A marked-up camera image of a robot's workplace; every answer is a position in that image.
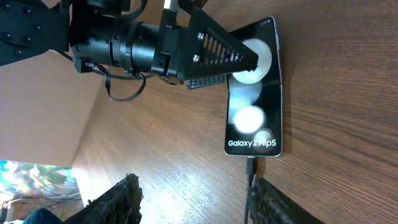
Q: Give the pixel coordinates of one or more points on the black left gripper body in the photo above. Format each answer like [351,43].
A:
[171,37]

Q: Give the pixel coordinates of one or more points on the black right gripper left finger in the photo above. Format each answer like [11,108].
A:
[119,205]

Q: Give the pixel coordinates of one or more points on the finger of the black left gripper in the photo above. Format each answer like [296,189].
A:
[209,49]
[207,81]

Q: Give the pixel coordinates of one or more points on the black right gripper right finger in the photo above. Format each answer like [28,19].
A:
[268,205]

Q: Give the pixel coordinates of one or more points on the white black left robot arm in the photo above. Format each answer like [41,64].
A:
[97,32]

